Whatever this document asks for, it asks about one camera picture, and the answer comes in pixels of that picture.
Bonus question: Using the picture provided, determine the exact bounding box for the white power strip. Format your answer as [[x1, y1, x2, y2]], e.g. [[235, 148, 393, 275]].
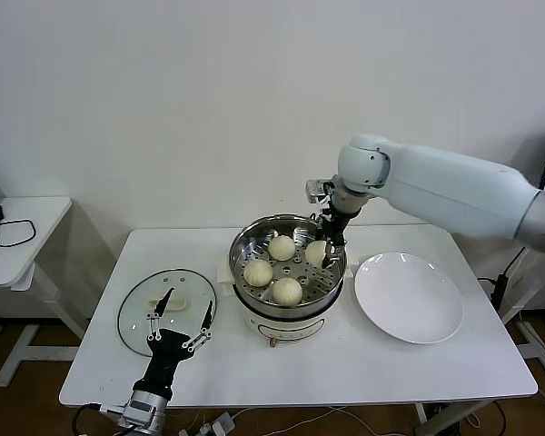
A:
[[194, 411, 237, 436]]

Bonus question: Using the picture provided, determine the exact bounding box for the white electric cooker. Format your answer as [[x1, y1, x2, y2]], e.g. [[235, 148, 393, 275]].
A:
[[216, 212, 359, 350]]

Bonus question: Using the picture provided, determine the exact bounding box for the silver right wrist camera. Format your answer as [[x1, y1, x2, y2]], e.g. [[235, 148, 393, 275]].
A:
[[305, 179, 335, 205]]

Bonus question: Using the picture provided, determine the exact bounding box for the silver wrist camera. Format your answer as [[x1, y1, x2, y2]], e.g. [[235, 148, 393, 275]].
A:
[[100, 392, 158, 428], [305, 179, 335, 205]]

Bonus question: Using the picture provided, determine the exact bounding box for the stainless steel steamer basket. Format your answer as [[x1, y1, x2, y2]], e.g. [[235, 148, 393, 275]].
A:
[[229, 215, 348, 319]]

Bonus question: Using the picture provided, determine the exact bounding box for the white work table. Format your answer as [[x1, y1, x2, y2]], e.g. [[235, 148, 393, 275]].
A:
[[58, 223, 540, 436]]

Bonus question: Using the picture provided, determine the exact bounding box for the black cable loop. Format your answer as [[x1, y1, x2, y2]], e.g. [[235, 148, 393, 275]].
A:
[[0, 219, 38, 249]]

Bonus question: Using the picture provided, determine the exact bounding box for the white steamed baozi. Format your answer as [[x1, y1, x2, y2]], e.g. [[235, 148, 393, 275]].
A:
[[272, 277, 304, 308], [243, 259, 273, 287], [267, 234, 296, 263], [303, 240, 328, 268]]

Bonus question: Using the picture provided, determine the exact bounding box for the white side table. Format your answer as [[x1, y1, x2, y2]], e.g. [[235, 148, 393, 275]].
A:
[[0, 195, 90, 388], [499, 247, 545, 381]]

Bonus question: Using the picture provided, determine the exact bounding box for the round glass pot lid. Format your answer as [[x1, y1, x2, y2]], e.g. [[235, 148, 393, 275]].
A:
[[117, 268, 219, 358]]

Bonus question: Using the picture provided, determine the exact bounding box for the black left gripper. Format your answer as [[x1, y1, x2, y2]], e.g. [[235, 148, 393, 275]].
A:
[[133, 288, 214, 401]]

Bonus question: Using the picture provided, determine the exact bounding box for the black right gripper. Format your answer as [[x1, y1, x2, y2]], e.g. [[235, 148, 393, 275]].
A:
[[314, 209, 353, 270]]

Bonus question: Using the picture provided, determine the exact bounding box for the white round plate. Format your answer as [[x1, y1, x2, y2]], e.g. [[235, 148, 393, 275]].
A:
[[354, 252, 464, 345]]

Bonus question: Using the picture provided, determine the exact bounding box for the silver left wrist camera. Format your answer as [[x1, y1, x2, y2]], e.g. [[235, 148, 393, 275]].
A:
[[100, 392, 158, 428]]

